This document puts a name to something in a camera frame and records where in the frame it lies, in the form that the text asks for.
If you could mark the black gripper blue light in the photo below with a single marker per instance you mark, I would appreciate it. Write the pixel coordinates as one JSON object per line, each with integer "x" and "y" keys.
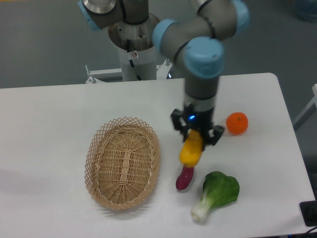
{"x": 189, "y": 118}

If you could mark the yellow mango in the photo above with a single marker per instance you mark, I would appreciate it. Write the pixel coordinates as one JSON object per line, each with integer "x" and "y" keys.
{"x": 192, "y": 149}

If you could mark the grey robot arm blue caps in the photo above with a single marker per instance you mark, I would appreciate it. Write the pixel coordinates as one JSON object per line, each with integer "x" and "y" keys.
{"x": 195, "y": 48}

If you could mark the woven wicker basket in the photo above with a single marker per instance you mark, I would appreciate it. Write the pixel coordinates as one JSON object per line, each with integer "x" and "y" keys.
{"x": 122, "y": 163}

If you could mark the orange tangerine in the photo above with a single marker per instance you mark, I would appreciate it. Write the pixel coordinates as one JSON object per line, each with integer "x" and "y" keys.
{"x": 237, "y": 123}

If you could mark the purple sweet potato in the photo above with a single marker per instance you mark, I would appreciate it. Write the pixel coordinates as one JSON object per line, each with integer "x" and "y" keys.
{"x": 185, "y": 178}

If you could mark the green bok choy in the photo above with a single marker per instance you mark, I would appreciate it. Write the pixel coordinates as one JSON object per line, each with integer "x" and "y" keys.
{"x": 219, "y": 190}

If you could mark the white table leg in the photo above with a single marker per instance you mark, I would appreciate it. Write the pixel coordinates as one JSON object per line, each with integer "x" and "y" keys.
{"x": 307, "y": 111}

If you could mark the black device at table edge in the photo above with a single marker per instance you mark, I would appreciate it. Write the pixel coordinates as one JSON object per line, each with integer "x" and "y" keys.
{"x": 309, "y": 212}

